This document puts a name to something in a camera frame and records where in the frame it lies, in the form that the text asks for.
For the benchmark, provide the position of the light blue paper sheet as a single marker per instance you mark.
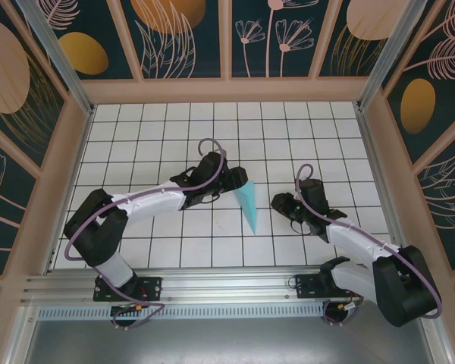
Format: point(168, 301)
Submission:
point(248, 204)

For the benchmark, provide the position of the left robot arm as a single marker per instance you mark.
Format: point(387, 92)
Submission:
point(95, 231)

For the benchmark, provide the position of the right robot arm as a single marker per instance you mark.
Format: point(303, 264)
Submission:
point(402, 292)

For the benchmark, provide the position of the grey metal panel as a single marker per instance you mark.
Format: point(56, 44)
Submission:
point(227, 341)

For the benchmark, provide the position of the aluminium side rail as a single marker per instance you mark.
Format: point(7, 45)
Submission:
point(383, 182)
point(72, 167)

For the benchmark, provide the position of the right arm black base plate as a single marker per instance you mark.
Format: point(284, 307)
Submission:
point(307, 286)

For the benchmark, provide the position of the long aluminium mounting rail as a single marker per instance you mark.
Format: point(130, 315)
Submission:
point(227, 282)

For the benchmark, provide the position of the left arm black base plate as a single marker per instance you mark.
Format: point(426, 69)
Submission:
point(151, 288)

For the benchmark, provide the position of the aluminium corner post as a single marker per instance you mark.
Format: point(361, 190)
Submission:
point(390, 53)
point(57, 57)

